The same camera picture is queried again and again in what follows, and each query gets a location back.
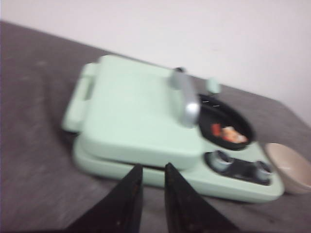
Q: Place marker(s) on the right silver control knob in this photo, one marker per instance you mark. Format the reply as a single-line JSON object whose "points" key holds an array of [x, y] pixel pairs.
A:
{"points": [[262, 171]]}

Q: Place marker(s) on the black round frying pan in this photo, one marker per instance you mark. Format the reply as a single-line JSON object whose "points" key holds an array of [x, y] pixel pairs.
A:
{"points": [[214, 110]]}

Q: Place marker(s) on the breakfast maker hinged lid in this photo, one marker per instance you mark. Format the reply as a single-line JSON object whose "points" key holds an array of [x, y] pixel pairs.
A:
{"points": [[140, 113]]}

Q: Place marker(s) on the beige ribbed ceramic bowl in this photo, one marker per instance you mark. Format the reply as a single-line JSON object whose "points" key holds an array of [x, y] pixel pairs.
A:
{"points": [[293, 168]]}

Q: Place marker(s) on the silver control knob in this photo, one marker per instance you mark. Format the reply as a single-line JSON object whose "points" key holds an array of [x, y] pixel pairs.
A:
{"points": [[262, 171], [220, 161]]}

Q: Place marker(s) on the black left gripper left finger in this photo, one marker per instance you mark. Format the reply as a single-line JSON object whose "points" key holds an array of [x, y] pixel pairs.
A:
{"points": [[119, 211]]}

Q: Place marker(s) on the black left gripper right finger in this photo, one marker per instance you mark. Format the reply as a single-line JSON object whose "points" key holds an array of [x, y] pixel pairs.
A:
{"points": [[187, 211]]}

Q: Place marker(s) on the mint green breakfast maker base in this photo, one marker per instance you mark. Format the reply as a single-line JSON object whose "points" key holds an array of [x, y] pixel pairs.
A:
{"points": [[236, 183]]}

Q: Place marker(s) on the left silver control knob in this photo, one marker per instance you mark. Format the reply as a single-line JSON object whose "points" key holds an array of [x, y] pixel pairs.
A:
{"points": [[220, 161]]}

